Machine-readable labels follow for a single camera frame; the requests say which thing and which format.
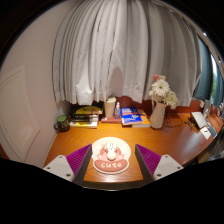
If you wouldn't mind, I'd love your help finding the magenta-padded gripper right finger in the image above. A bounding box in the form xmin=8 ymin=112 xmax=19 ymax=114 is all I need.
xmin=134 ymin=143 xmax=184 ymax=184

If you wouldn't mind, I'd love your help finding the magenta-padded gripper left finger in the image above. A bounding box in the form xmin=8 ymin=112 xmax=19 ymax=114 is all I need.
xmin=43 ymin=143 xmax=94 ymax=186

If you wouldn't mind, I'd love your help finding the white computer mouse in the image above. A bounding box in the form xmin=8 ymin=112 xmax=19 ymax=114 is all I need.
xmin=105 ymin=142 xmax=118 ymax=161

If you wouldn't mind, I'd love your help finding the round white pink mouse pad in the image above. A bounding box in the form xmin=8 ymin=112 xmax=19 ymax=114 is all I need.
xmin=91 ymin=136 xmax=132 ymax=175

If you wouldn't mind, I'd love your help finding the dark green mug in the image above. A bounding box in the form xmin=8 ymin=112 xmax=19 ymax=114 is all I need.
xmin=53 ymin=114 xmax=71 ymax=133

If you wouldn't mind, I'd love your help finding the yellow and white book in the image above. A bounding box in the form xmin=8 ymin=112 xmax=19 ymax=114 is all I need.
xmin=69 ymin=120 xmax=99 ymax=129

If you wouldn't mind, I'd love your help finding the orange book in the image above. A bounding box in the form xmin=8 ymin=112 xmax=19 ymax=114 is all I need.
xmin=131 ymin=111 xmax=152 ymax=129

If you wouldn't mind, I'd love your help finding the white pitcher vase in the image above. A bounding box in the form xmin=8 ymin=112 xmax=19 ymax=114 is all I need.
xmin=148 ymin=99 xmax=167 ymax=130

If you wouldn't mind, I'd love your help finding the white flat device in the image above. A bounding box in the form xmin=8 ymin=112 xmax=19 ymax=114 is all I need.
xmin=190 ymin=111 xmax=208 ymax=130

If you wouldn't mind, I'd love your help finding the blue book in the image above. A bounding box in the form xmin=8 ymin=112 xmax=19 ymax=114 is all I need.
xmin=120 ymin=106 xmax=144 ymax=126

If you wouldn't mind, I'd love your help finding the black and yellow book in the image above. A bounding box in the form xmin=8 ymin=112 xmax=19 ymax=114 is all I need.
xmin=69 ymin=104 xmax=104 ymax=117

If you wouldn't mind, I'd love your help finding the red book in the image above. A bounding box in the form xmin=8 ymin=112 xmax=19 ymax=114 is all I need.
xmin=100 ymin=115 xmax=123 ymax=124

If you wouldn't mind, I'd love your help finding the clear spray bottle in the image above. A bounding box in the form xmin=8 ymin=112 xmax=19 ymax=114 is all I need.
xmin=114 ymin=101 xmax=122 ymax=120

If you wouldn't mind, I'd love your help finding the cream travel tumbler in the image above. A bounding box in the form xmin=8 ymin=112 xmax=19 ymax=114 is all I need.
xmin=103 ymin=95 xmax=117 ymax=119

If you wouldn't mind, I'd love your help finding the white flower bouquet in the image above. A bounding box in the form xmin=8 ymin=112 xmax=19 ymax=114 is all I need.
xmin=148 ymin=74 xmax=180 ymax=110

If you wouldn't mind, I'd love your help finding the glass window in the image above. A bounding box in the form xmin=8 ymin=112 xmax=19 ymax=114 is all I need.
xmin=196 ymin=33 xmax=224 ymax=108

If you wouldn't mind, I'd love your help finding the white curtain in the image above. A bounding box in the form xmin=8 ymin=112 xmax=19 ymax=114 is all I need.
xmin=52 ymin=0 xmax=203 ymax=107

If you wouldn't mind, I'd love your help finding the black cable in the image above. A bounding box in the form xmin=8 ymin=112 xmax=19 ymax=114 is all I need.
xmin=166 ymin=112 xmax=194 ymax=130

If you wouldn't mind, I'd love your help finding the white wall panel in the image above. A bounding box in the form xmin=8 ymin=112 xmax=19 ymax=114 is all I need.
xmin=0 ymin=64 xmax=41 ymax=163

